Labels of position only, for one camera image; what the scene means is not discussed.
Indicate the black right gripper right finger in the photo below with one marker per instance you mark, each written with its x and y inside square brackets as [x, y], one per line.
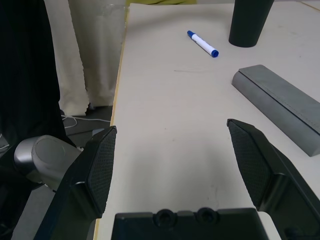
[275, 175]

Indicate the black cloth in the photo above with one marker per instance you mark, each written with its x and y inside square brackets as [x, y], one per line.
[25, 75]

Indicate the cream fabric partition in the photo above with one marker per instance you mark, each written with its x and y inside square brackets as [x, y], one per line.
[95, 62]

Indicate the white marker with blue caps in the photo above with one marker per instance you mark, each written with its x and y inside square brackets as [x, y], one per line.
[202, 43]

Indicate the grey glasses case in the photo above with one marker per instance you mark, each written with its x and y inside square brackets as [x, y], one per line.
[275, 100]

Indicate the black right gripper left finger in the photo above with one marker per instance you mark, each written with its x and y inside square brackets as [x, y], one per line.
[82, 180]

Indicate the black tapered cup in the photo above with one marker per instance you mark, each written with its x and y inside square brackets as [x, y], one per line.
[247, 25]

